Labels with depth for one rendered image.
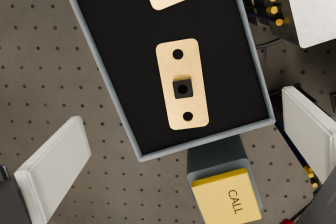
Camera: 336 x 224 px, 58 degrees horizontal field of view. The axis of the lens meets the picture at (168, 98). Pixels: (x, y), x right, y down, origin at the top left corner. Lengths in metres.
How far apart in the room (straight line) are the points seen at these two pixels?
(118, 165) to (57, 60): 0.33
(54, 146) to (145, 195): 0.75
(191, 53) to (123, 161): 0.62
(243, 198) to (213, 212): 0.04
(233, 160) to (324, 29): 0.16
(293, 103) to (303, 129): 0.02
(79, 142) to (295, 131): 0.13
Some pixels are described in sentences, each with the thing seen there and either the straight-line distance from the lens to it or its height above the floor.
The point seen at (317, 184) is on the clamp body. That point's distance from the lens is 0.53.
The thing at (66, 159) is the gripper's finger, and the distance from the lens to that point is 0.18.
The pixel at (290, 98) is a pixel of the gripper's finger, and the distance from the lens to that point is 0.18.
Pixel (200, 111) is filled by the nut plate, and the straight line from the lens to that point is 0.29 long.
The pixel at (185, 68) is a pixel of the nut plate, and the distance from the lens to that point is 0.28.
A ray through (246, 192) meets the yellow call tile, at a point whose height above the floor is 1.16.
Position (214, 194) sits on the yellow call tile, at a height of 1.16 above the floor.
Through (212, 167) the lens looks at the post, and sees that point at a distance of 0.34.
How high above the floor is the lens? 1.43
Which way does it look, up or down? 72 degrees down
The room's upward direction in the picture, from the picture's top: 167 degrees counter-clockwise
